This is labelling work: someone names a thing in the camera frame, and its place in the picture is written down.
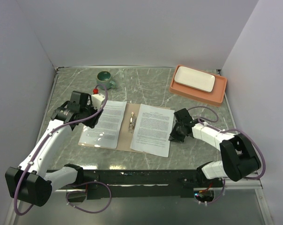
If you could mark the single white printed sheet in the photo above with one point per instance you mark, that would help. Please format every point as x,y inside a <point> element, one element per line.
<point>106,132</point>

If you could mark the aluminium extrusion rail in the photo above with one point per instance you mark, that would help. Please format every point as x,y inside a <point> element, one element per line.
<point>249,185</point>

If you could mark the white printed paper sheets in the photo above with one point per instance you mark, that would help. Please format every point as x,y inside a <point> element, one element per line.
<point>152,130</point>

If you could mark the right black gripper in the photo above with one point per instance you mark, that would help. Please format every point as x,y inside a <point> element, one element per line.
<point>173,136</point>

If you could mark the beige cardboard folder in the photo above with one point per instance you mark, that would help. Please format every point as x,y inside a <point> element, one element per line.
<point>125,138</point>

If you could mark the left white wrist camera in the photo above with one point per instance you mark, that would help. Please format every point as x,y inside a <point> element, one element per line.
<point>97,99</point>

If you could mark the teal ceramic mug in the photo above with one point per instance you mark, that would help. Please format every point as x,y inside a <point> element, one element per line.
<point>105,79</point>

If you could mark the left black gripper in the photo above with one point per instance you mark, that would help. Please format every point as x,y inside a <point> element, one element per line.
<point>93,122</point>

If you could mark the metal folder clip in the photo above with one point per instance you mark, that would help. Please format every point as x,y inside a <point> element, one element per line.
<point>132,123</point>

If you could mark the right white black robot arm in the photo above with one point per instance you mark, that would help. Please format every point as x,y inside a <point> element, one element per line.
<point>240,155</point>

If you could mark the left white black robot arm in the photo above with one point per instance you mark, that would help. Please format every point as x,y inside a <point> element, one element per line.
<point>63,121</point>

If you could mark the white rectangular plate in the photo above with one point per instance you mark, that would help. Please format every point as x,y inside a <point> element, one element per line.
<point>195,79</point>

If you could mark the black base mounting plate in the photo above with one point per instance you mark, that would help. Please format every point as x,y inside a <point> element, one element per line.
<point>143,183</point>

